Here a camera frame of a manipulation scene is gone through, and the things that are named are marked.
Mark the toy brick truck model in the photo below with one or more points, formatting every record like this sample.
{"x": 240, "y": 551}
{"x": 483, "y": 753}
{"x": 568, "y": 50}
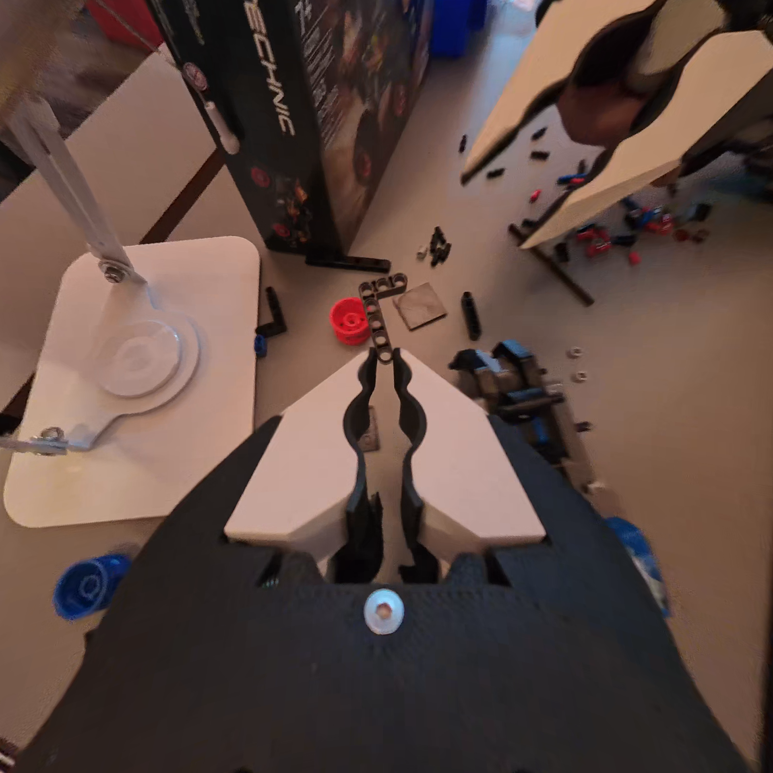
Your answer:
{"x": 519, "y": 392}

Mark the long black axle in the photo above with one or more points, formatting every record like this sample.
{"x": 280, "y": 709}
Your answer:
{"x": 552, "y": 266}

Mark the person's right hand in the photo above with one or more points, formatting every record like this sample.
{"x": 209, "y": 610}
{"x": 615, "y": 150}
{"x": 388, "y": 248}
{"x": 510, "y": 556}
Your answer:
{"x": 598, "y": 108}

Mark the white book stand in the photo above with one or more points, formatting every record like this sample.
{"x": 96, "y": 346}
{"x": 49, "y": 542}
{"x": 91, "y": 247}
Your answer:
{"x": 199, "y": 435}

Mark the scattered small brick parts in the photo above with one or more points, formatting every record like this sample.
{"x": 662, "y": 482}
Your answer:
{"x": 595, "y": 241}

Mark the grey desk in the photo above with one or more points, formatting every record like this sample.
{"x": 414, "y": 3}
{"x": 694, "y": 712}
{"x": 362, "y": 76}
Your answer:
{"x": 664, "y": 362}

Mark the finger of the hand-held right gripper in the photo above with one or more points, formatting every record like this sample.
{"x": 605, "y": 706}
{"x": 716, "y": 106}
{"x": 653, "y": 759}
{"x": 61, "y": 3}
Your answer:
{"x": 543, "y": 66}
{"x": 694, "y": 115}

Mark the black smooth square tile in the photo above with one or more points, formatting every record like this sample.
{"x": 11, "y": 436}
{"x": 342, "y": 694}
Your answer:
{"x": 421, "y": 306}

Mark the small blue connector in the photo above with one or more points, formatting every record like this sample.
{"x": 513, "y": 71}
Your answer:
{"x": 261, "y": 345}

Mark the blue toy wheel hub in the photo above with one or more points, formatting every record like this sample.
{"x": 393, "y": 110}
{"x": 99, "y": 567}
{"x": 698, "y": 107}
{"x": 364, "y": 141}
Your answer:
{"x": 87, "y": 586}

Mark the red toy wheel hub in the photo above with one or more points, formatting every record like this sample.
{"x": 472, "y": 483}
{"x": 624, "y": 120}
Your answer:
{"x": 347, "y": 321}

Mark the bunch of small black pins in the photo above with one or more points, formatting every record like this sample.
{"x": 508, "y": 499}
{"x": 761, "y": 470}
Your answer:
{"x": 441, "y": 246}

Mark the long black brick beam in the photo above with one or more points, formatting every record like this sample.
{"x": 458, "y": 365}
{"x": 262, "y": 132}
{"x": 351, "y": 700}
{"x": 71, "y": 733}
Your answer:
{"x": 350, "y": 263}

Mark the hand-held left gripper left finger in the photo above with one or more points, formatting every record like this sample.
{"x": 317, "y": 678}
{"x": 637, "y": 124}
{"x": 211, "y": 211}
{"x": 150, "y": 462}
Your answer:
{"x": 302, "y": 477}

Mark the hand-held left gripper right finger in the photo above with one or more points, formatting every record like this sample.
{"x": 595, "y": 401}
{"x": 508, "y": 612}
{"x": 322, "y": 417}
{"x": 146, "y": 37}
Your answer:
{"x": 471, "y": 483}

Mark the blue storage bin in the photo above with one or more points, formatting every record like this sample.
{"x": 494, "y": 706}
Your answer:
{"x": 456, "y": 27}

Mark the red plastic bin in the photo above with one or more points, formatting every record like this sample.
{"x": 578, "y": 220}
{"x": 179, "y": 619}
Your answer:
{"x": 124, "y": 21}

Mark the short black brick beam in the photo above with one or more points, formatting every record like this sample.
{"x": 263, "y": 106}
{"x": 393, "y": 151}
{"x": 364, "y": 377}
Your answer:
{"x": 471, "y": 316}

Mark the dark printed toy box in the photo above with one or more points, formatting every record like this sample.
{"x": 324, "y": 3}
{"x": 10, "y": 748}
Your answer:
{"x": 290, "y": 121}

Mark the black holed square plate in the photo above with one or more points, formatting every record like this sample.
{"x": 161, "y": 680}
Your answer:
{"x": 368, "y": 430}

